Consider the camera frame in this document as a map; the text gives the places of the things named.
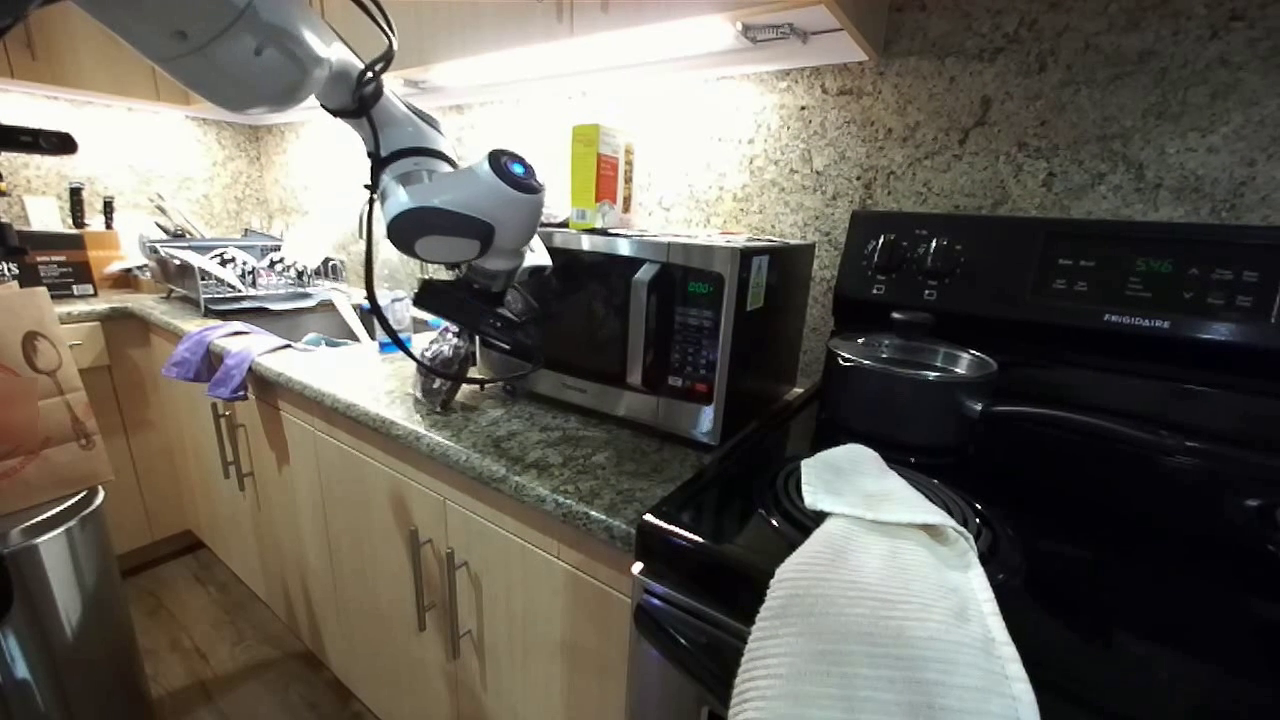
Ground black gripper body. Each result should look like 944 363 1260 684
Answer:
410 268 546 363

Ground grey cylindrical robot arm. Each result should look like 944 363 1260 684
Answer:
76 0 545 357

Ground stainless steel microwave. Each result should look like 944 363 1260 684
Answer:
480 228 810 444

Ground light wood upper cabinets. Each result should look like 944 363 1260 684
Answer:
0 0 886 111

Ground purple rubber gloves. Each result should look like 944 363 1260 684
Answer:
165 319 282 405

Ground dish drying rack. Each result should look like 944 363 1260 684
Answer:
143 237 348 317

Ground light wood base cabinets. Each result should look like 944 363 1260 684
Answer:
70 317 628 720

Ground black saucepan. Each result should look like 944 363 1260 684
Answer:
820 332 1280 455

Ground brown paper bag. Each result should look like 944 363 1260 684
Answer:
0 285 113 513

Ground white dish towel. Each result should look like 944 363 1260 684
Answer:
726 444 1039 720

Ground stainless steel trash can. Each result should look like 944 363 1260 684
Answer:
0 484 150 720

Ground black electric stove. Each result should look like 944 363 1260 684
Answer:
628 212 1280 720

